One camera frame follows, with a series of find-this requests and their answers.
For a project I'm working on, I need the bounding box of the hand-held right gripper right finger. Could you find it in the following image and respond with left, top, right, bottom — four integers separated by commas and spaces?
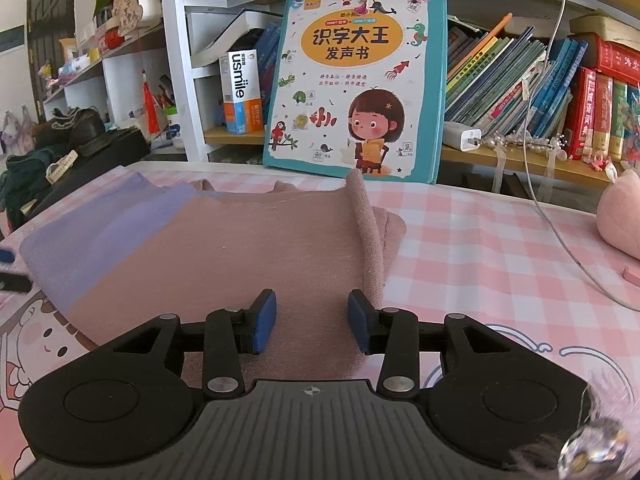
347, 289, 501, 395

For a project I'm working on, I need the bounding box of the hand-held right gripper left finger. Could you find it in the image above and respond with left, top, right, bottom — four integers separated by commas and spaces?
102, 289, 278, 396

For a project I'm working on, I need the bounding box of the purple and pink sweater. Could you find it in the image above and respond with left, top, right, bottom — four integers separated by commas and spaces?
20, 169, 407, 391

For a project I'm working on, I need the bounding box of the dark green cloth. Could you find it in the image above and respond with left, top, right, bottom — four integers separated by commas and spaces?
0, 145, 56, 231

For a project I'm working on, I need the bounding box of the black case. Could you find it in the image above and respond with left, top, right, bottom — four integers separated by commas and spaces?
25, 127, 151, 226

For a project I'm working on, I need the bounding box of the black ruffled shoe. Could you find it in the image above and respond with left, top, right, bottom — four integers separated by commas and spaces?
35, 109, 83, 146

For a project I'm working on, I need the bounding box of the brown leather shoe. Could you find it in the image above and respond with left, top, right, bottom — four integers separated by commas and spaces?
67, 110, 108, 158

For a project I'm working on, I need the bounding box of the red tassel charm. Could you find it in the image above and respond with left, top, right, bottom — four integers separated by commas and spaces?
141, 67, 161, 136

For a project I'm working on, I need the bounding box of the white charger plug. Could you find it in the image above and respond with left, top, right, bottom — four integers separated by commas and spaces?
444, 121, 483, 153

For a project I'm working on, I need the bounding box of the dark brown door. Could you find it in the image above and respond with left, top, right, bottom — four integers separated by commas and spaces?
25, 0, 76, 126

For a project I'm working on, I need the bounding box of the white and orange toothbrush box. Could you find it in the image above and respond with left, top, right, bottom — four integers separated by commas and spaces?
219, 49, 265, 136

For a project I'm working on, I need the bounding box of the teal children's picture book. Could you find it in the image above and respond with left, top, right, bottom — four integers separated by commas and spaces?
262, 0, 447, 185

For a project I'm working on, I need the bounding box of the pearl ribbon hair band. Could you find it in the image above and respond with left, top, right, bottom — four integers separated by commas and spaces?
482, 130, 571, 196

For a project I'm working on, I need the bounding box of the row of blue books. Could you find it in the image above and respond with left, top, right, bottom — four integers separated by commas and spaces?
257, 22, 283, 126

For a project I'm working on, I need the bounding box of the crystal bead fur charm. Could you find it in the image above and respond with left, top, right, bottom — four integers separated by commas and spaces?
510, 417, 631, 480

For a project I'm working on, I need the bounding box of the row of leaning thin books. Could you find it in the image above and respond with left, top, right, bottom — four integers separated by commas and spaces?
445, 15, 573, 138

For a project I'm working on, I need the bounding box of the pink plush toy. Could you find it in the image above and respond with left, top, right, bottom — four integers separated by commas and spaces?
596, 169, 640, 261

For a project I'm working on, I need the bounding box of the row of upright thick books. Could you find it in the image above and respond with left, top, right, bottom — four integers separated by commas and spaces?
567, 67, 640, 167

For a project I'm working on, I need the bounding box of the thick red book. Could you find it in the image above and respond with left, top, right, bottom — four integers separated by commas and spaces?
582, 35, 640, 86

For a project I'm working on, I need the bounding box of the white charging cable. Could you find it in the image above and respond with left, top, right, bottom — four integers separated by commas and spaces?
520, 0, 640, 312

